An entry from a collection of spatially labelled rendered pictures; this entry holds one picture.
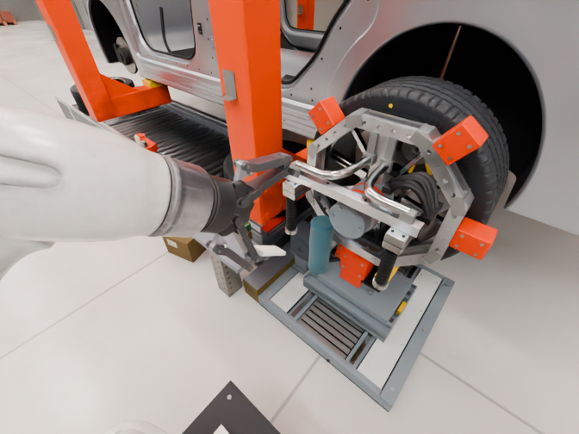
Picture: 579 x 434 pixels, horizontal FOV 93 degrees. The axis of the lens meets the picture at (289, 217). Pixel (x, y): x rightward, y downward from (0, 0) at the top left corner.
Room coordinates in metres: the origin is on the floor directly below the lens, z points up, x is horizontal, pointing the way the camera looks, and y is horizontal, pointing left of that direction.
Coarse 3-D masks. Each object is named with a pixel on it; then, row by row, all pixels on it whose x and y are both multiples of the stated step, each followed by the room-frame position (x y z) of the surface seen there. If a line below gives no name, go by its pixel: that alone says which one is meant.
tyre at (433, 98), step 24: (360, 96) 0.90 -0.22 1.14; (384, 96) 0.85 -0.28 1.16; (408, 96) 0.80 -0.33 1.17; (432, 96) 0.79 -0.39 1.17; (456, 96) 0.83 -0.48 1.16; (432, 120) 0.75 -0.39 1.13; (456, 120) 0.72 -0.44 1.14; (480, 120) 0.76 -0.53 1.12; (504, 144) 0.77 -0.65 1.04; (480, 168) 0.64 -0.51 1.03; (504, 168) 0.72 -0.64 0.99; (480, 192) 0.63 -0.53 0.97; (480, 216) 0.61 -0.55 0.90
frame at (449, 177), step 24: (360, 120) 0.80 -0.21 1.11; (384, 120) 0.76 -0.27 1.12; (408, 120) 0.76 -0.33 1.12; (312, 144) 0.91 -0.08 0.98; (432, 144) 0.66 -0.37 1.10; (432, 168) 0.65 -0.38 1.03; (456, 168) 0.65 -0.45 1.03; (312, 192) 0.90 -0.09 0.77; (456, 192) 0.60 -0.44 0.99; (456, 216) 0.59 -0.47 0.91; (336, 240) 0.81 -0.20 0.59; (360, 240) 0.78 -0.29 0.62; (408, 264) 0.62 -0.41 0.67
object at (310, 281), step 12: (312, 276) 0.96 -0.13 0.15; (312, 288) 0.90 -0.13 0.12; (324, 288) 0.88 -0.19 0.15; (324, 300) 0.84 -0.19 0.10; (336, 300) 0.80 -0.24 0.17; (408, 300) 0.80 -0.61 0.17; (348, 312) 0.75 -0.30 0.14; (360, 312) 0.74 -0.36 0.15; (396, 312) 0.73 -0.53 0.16; (360, 324) 0.70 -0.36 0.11; (372, 324) 0.67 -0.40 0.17; (384, 336) 0.62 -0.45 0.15
